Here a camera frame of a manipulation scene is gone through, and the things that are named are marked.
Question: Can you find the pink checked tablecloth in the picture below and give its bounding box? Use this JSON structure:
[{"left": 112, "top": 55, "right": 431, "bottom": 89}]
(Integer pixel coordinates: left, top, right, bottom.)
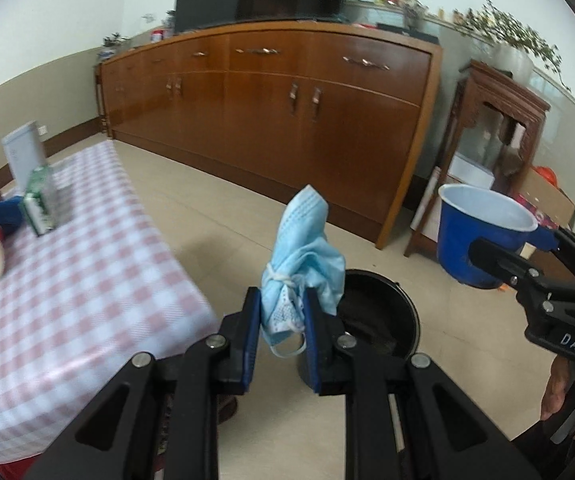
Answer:
[{"left": 0, "top": 140, "right": 218, "bottom": 466}]

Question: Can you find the carved wooden stand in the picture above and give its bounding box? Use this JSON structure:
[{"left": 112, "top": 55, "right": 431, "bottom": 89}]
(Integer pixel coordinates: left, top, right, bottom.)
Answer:
[{"left": 404, "top": 60, "right": 551, "bottom": 258}]

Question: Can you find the trailing green plant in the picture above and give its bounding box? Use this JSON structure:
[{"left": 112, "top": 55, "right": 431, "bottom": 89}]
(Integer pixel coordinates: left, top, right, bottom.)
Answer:
[{"left": 455, "top": 0, "right": 571, "bottom": 92}]

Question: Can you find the person's right hand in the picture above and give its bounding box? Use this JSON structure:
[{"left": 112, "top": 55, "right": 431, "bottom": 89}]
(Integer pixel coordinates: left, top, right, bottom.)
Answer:
[{"left": 540, "top": 355, "right": 575, "bottom": 423}]

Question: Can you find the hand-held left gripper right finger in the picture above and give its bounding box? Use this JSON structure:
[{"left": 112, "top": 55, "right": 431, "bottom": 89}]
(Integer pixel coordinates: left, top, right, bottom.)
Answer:
[{"left": 301, "top": 287, "right": 543, "bottom": 480}]

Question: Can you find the blue plastic cup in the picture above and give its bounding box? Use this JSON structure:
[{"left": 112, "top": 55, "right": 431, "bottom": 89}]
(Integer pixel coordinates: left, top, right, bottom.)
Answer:
[{"left": 436, "top": 183, "right": 553, "bottom": 289}]

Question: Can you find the blue face mask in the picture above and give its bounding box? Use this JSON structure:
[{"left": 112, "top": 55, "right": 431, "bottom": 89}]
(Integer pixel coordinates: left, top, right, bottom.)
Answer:
[{"left": 260, "top": 184, "right": 347, "bottom": 359}]

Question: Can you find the black plastic bucket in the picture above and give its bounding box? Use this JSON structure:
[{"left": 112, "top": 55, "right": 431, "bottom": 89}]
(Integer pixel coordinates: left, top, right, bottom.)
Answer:
[{"left": 297, "top": 269, "right": 421, "bottom": 386}]

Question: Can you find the glass vase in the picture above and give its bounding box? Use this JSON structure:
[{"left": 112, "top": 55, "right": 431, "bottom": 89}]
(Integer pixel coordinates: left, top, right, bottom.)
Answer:
[{"left": 401, "top": 2, "right": 425, "bottom": 32}]

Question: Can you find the black set-top box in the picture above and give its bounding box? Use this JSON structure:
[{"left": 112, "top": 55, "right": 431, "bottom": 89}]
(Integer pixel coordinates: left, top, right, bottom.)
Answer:
[{"left": 377, "top": 22, "right": 441, "bottom": 44}]

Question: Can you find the small potted plant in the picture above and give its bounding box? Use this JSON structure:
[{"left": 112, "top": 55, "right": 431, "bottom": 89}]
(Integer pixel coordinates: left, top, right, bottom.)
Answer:
[{"left": 102, "top": 32, "right": 131, "bottom": 58}]

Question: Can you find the cardboard box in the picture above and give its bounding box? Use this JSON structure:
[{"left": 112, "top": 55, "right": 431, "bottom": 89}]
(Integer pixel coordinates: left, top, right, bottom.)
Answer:
[{"left": 515, "top": 166, "right": 575, "bottom": 241}]

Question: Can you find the green white carton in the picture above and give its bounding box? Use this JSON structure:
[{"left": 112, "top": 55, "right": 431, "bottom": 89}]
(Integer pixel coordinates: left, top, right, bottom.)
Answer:
[{"left": 22, "top": 166, "right": 57, "bottom": 237}]

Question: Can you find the white tin box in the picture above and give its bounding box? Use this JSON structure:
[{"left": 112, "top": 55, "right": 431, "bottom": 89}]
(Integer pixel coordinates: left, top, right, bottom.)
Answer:
[{"left": 2, "top": 121, "right": 48, "bottom": 188}]

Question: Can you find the brown wooden sideboard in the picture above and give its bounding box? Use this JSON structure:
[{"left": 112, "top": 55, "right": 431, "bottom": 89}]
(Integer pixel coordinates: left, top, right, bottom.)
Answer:
[{"left": 95, "top": 21, "right": 443, "bottom": 250}]

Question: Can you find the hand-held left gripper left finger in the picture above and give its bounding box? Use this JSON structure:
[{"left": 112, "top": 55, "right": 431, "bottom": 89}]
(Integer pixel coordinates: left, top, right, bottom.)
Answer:
[{"left": 22, "top": 287, "right": 263, "bottom": 480}]

